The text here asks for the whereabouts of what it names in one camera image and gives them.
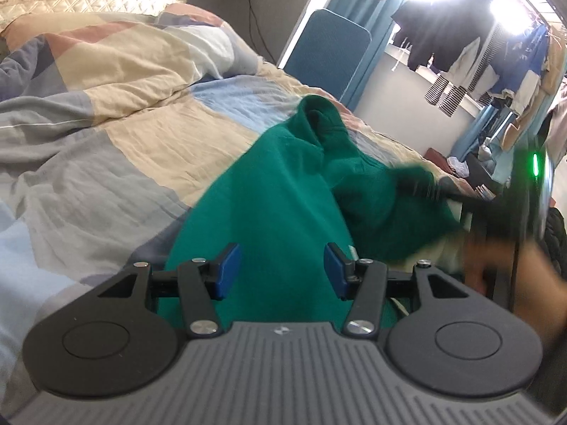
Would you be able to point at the green hoodie with white drawstrings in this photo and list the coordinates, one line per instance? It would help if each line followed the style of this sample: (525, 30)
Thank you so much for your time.
(302, 185)

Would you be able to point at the hanging tan garment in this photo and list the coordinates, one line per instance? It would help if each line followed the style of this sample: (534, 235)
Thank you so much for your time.
(531, 110)

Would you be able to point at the dark red side table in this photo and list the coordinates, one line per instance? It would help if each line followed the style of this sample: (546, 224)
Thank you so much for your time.
(436, 158)

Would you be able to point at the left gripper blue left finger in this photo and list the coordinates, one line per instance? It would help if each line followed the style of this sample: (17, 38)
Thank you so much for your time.
(201, 282)

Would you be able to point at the black puffer jacket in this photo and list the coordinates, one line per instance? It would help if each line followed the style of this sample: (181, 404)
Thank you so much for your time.
(555, 241)

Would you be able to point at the hanging striped garment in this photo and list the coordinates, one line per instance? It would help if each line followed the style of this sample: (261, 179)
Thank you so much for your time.
(448, 97)

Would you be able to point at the patchwork pastel quilt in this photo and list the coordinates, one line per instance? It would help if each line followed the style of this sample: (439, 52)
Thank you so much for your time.
(112, 128)

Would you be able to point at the hanging grey shirt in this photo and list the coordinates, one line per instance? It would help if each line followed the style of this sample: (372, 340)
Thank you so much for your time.
(461, 71)

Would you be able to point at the blue upholstered chair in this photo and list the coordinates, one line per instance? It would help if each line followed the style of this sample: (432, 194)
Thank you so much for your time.
(328, 52)

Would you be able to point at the hanging black jacket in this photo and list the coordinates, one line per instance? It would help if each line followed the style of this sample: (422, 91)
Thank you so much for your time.
(437, 33)

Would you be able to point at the person's right hand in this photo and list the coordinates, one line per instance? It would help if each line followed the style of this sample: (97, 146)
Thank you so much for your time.
(539, 293)

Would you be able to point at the hanging blue and white garment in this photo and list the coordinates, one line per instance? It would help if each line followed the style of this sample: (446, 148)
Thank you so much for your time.
(518, 66)

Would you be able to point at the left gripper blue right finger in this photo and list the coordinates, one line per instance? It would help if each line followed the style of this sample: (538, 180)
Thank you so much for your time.
(363, 282)

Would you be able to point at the blue curtain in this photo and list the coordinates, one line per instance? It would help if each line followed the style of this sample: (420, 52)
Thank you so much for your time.
(375, 17)

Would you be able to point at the black wall plug with cable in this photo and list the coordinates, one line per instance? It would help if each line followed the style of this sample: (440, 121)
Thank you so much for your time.
(254, 29)

